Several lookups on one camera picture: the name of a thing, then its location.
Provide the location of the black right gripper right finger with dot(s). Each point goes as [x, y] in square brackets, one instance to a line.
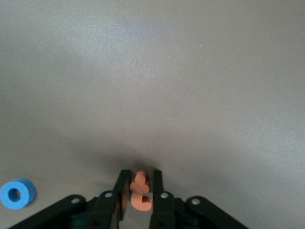
[160, 202]

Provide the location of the orange foam letter t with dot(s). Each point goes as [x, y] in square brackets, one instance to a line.
[138, 198]

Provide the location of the blue foam letter o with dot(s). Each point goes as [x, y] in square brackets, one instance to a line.
[26, 190]

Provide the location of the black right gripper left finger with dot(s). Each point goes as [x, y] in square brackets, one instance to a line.
[122, 190]

